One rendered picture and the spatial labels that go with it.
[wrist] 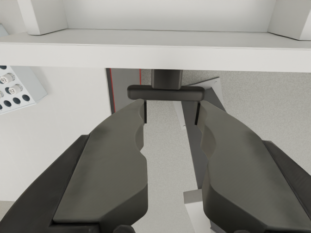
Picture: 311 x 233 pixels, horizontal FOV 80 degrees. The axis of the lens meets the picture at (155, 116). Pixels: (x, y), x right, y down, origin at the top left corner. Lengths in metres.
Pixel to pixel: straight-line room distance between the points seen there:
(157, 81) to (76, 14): 0.13
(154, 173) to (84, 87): 1.31
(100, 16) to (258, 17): 0.17
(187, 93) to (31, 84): 0.28
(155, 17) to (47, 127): 0.32
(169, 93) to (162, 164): 1.37
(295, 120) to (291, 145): 0.22
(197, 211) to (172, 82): 0.47
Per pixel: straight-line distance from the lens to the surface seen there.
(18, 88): 0.37
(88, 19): 0.25
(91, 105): 0.38
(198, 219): 0.63
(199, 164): 0.69
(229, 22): 0.25
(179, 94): 0.18
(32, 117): 0.45
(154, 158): 1.48
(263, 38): 0.22
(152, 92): 0.17
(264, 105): 1.37
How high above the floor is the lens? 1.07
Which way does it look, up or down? 59 degrees down
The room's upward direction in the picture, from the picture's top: 177 degrees counter-clockwise
